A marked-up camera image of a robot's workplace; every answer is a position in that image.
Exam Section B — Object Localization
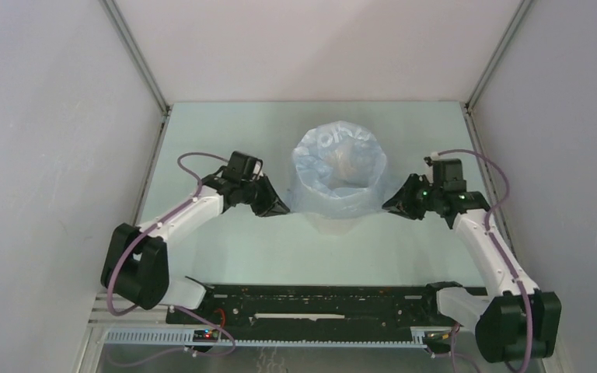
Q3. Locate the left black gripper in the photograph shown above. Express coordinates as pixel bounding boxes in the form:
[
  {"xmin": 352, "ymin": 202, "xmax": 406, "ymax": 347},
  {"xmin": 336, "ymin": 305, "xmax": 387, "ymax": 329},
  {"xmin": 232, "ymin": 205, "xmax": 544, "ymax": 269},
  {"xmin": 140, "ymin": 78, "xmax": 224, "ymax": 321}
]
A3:
[{"xmin": 239, "ymin": 173, "xmax": 289, "ymax": 218}]

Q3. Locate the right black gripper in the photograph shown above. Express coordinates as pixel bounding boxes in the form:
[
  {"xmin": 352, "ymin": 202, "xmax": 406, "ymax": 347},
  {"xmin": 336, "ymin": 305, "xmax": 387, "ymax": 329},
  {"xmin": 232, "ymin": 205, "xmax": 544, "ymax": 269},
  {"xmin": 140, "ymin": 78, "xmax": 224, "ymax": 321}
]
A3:
[{"xmin": 382, "ymin": 173, "xmax": 443, "ymax": 221}]

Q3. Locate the white trash bin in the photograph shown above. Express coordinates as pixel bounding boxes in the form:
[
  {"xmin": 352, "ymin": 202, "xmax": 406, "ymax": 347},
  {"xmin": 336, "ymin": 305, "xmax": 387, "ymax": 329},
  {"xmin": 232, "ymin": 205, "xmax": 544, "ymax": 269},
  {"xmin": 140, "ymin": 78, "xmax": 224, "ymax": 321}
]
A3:
[{"xmin": 305, "ymin": 213, "xmax": 364, "ymax": 236}]

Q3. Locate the blue plastic trash bag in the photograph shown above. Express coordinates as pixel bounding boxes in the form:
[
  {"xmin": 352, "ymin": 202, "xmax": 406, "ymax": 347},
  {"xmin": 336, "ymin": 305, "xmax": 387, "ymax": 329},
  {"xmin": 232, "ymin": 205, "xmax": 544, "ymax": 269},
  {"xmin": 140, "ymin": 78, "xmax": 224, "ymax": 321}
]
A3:
[{"xmin": 287, "ymin": 120, "xmax": 403, "ymax": 219}]

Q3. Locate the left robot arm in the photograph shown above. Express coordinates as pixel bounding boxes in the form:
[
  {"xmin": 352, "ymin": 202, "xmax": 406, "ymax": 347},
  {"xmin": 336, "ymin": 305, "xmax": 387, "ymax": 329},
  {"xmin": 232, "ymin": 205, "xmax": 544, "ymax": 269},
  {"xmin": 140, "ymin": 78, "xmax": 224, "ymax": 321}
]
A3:
[{"xmin": 100, "ymin": 151, "xmax": 290, "ymax": 324}]

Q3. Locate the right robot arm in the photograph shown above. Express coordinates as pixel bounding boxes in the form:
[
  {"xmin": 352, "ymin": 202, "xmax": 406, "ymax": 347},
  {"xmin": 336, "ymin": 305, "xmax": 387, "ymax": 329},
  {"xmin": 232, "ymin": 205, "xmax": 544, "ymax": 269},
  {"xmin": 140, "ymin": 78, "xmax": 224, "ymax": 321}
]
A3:
[{"xmin": 382, "ymin": 155, "xmax": 562, "ymax": 364}]

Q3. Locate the right circuit board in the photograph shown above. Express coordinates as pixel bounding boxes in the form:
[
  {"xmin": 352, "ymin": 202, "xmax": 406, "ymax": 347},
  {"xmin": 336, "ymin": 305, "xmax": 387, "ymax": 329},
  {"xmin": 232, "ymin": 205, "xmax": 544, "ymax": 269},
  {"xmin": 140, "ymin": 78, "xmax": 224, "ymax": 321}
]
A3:
[{"xmin": 423, "ymin": 330, "xmax": 456, "ymax": 344}]

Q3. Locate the circuit board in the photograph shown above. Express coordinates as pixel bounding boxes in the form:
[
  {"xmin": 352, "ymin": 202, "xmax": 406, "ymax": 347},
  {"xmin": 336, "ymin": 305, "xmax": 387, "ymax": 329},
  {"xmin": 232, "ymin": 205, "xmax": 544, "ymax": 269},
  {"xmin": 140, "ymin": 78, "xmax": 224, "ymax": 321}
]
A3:
[
  {"xmin": 423, "ymin": 330, "xmax": 456, "ymax": 344},
  {"xmin": 192, "ymin": 329, "xmax": 220, "ymax": 343}
]

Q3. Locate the left circuit board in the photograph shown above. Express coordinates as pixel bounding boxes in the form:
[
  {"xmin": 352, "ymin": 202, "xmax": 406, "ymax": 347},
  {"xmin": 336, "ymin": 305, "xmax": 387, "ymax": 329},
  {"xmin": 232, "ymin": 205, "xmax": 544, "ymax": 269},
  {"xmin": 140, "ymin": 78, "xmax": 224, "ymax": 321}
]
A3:
[{"xmin": 192, "ymin": 329, "xmax": 220, "ymax": 343}]

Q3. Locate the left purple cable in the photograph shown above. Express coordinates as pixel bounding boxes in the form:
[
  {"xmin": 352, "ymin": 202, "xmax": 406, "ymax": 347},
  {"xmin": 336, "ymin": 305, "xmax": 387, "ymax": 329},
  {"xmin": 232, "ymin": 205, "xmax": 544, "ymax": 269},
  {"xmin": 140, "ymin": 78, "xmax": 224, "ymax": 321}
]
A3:
[{"xmin": 106, "ymin": 151, "xmax": 230, "ymax": 317}]

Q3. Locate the right aluminium frame post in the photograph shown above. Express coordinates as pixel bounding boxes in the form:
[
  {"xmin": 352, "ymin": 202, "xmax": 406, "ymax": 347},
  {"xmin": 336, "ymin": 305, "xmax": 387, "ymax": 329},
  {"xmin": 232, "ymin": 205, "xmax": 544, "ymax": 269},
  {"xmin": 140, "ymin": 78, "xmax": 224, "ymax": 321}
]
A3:
[{"xmin": 463, "ymin": 0, "xmax": 536, "ymax": 112}]

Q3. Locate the aluminium frame post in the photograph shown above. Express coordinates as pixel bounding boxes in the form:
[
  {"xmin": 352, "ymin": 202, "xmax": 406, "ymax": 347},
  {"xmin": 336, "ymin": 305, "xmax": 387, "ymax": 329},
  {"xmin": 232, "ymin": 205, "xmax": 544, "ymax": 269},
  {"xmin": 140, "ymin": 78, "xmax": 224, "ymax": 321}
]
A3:
[
  {"xmin": 98, "ymin": 0, "xmax": 172, "ymax": 115},
  {"xmin": 463, "ymin": 0, "xmax": 536, "ymax": 112}
]

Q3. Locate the left aluminium frame post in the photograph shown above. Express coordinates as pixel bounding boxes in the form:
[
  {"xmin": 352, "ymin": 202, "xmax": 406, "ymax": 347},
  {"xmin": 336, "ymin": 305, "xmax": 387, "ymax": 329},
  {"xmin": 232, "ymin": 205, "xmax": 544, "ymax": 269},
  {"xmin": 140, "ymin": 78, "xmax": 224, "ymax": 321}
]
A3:
[{"xmin": 98, "ymin": 0, "xmax": 172, "ymax": 115}]

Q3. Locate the white cable duct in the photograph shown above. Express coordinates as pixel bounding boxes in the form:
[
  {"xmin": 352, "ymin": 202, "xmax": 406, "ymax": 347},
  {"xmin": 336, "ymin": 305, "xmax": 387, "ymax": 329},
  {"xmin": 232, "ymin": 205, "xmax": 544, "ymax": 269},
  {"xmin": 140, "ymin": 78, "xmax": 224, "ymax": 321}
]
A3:
[{"xmin": 103, "ymin": 328, "xmax": 426, "ymax": 348}]

